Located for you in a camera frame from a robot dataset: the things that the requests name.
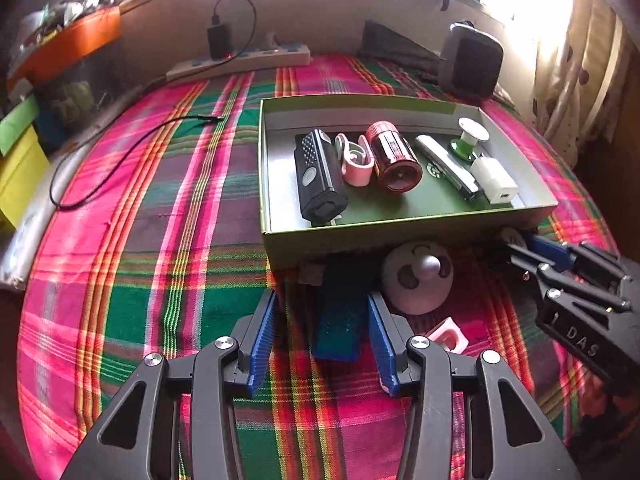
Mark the white usb charger cube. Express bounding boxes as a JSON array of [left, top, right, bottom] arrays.
[[470, 156, 518, 205]]

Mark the pink white clip case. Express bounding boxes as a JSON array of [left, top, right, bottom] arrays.
[[426, 318, 469, 354]]

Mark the blue rectangular sponge block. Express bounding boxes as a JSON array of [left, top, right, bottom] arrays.
[[312, 254, 373, 362]]

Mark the black textured remote device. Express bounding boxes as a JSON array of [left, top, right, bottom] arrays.
[[294, 129, 348, 226]]

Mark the small white round container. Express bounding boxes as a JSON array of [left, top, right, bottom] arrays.
[[499, 228, 527, 249]]

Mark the white round fan gadget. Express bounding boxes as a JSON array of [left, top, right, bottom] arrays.
[[381, 240, 454, 315]]

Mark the red cylindrical flashlight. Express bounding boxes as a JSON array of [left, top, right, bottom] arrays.
[[364, 120, 423, 194]]

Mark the patterned cream curtain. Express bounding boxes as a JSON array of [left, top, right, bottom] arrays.
[[532, 0, 631, 167]]

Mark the black portable speaker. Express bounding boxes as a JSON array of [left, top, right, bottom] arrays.
[[437, 22, 504, 102]]

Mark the green cardboard box tray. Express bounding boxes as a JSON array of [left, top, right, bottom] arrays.
[[258, 94, 558, 269]]

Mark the yellow box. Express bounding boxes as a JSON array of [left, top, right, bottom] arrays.
[[0, 126, 50, 233]]

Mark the green box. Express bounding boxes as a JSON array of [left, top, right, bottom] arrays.
[[0, 96, 39, 156]]

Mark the white power strip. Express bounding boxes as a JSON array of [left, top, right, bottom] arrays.
[[166, 44, 311, 84]]

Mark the orange shelf tray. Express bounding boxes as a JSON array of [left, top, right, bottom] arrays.
[[6, 6, 122, 92]]

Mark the black power adapter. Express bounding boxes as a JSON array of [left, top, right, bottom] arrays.
[[207, 13, 233, 60]]

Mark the black charging cable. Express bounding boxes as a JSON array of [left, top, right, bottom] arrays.
[[48, 0, 257, 212]]

